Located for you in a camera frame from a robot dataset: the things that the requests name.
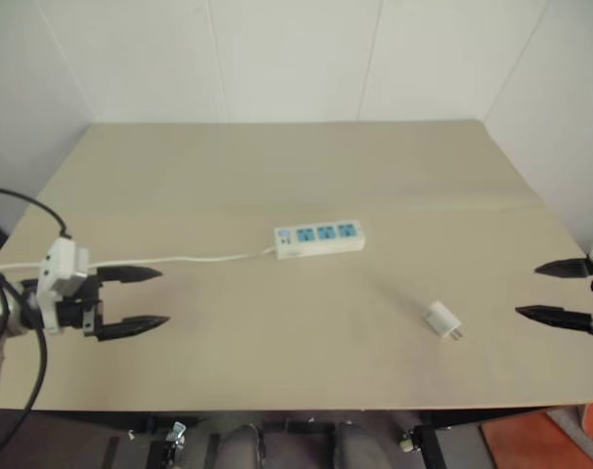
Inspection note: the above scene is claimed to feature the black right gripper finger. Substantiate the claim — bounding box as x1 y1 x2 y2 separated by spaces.
514 305 593 334
534 258 593 278

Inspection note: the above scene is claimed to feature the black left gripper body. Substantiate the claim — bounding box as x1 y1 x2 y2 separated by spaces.
57 277 106 339

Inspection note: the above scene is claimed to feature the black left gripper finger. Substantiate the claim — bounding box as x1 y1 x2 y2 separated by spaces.
96 266 162 285
94 316 172 342

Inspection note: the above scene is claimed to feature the white USB charger plug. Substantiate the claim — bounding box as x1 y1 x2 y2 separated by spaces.
424 300 464 344

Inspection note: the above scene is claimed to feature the white power strip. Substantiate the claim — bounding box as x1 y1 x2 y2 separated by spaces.
274 220 365 261

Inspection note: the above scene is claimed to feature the orange floor mat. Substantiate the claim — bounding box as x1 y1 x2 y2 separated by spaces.
480 403 593 469

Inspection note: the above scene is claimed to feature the dark rounded robot leg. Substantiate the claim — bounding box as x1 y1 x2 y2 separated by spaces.
215 409 268 469
332 408 386 469

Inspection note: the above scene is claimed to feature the white power cord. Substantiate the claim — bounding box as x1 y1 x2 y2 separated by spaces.
0 248 277 272

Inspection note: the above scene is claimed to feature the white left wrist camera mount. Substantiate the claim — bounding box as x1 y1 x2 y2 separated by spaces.
35 236 91 335

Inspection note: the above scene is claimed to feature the black table frame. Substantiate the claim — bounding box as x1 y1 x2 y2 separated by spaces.
0 402 590 469

